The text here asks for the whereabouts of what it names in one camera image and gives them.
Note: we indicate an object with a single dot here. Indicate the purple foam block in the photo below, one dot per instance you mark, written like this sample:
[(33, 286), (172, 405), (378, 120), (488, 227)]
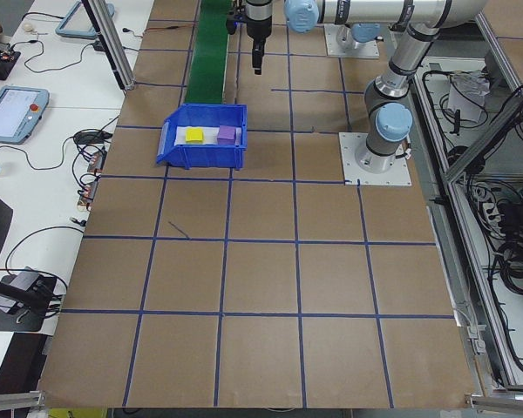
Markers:
[(226, 135)]

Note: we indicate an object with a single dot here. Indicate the yellow foam block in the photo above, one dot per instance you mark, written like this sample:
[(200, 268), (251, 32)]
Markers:
[(194, 135)]

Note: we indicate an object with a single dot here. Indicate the green conveyor belt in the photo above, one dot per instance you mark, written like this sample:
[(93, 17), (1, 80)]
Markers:
[(207, 52)]

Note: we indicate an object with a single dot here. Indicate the white foam pad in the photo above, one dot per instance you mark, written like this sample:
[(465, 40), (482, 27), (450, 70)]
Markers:
[(211, 140)]

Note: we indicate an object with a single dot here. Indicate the blue plastic storage bin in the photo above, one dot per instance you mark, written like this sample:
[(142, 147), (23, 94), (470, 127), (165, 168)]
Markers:
[(200, 157)]

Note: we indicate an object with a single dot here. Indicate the small black adapter box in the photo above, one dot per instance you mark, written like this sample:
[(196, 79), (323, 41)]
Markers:
[(100, 45)]

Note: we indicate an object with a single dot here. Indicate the light blue teach pendant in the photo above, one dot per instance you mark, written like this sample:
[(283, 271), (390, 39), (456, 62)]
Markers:
[(15, 114), (80, 19)]

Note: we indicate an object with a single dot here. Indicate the black power brick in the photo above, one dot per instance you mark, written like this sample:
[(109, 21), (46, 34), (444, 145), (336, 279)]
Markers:
[(89, 137)]

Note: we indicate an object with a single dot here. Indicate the small brown circuit board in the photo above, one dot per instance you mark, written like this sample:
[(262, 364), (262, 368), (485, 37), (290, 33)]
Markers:
[(87, 194), (97, 162)]

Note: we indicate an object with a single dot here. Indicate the white paper bag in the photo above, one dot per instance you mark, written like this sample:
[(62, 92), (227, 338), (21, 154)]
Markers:
[(466, 98)]

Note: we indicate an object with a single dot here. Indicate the small white round knob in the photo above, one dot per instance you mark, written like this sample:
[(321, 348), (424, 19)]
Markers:
[(28, 28)]

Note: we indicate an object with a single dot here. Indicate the black electronics board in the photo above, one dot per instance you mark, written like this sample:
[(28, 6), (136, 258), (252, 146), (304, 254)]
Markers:
[(2, 63)]

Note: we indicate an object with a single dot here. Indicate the white power strip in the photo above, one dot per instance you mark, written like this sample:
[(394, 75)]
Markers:
[(488, 209)]

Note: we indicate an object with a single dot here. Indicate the aluminium profile bar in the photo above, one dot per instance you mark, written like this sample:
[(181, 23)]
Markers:
[(505, 399), (13, 399)]

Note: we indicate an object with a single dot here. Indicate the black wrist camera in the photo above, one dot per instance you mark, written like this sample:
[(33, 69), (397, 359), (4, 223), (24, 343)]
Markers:
[(233, 24)]

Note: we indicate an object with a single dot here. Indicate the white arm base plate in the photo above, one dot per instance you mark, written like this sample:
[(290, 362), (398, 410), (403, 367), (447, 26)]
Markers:
[(335, 43), (396, 174)]

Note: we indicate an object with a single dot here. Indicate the aluminium profile post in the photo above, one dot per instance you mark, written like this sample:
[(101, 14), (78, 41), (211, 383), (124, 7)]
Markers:
[(113, 52)]

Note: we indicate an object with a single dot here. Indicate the V-shaped metal bar frame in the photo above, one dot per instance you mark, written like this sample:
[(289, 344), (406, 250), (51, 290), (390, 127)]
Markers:
[(488, 139)]

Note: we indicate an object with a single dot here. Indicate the black box in frame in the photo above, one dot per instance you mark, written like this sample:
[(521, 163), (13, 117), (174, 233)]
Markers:
[(515, 213)]

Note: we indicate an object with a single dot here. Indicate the black camera stand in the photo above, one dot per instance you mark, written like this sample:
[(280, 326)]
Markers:
[(26, 313)]

